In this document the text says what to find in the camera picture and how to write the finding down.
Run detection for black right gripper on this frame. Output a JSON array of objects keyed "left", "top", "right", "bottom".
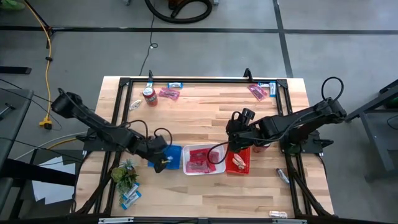
[{"left": 225, "top": 107, "right": 261, "bottom": 153}]

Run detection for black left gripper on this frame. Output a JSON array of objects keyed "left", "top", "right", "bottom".
[{"left": 136, "top": 133, "right": 170, "bottom": 174}]

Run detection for blue plastic basket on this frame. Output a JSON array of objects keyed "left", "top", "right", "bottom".
[{"left": 147, "top": 144, "right": 183, "bottom": 170}]

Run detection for red plastic basket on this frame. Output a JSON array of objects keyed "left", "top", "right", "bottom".
[{"left": 225, "top": 146, "right": 251, "bottom": 175}]

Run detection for white plastic tray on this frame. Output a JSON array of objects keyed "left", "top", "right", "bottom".
[{"left": 182, "top": 142, "right": 226, "bottom": 176}]

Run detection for silver wrapped candy bar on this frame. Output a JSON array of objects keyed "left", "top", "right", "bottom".
[{"left": 275, "top": 168, "right": 290, "bottom": 185}]

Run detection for red soda can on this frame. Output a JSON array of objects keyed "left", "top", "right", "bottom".
[
  {"left": 253, "top": 143, "right": 271, "bottom": 154},
  {"left": 142, "top": 86, "right": 159, "bottom": 108}
]

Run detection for small green potted plant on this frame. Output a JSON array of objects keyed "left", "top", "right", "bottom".
[{"left": 111, "top": 159, "right": 139, "bottom": 200}]

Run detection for white paper sheets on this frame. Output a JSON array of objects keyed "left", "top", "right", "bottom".
[{"left": 30, "top": 155, "right": 77, "bottom": 205}]

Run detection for grey side table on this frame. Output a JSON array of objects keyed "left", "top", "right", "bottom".
[{"left": 0, "top": 88, "right": 34, "bottom": 175}]

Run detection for person's green shoe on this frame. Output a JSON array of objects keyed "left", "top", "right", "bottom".
[{"left": 0, "top": 0, "right": 25, "bottom": 12}]

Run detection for black aluminium table frame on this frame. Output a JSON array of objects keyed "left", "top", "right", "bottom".
[{"left": 74, "top": 68, "right": 335, "bottom": 218}]

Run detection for thin black floor cable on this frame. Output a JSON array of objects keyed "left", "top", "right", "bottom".
[{"left": 138, "top": 14, "right": 159, "bottom": 77}]

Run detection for black vacuum hose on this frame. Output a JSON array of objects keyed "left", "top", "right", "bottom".
[{"left": 144, "top": 0, "right": 214, "bottom": 24}]

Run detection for yellow extension cord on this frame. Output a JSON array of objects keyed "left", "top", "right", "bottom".
[{"left": 23, "top": 0, "right": 54, "bottom": 130}]

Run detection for black desk frame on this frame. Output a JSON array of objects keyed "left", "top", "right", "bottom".
[{"left": 341, "top": 79, "right": 398, "bottom": 181}]

